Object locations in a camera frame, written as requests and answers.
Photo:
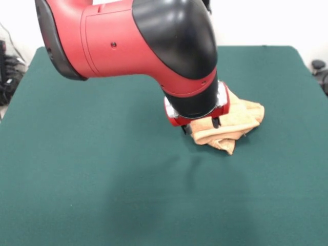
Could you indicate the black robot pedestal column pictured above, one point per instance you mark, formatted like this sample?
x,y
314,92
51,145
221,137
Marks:
x,y
208,7

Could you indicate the black equipment pile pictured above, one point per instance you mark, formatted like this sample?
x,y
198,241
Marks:
x,y
10,77

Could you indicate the tan terry towel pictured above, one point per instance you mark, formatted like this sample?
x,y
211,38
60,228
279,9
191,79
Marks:
x,y
243,115

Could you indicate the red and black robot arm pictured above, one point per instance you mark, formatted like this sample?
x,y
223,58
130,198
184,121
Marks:
x,y
115,43

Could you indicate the dark stand base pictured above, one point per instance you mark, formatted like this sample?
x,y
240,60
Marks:
x,y
320,74

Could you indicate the dark green table cloth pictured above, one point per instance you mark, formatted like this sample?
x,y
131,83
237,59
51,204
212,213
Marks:
x,y
77,153

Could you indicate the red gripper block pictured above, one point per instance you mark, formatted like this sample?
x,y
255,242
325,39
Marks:
x,y
224,100

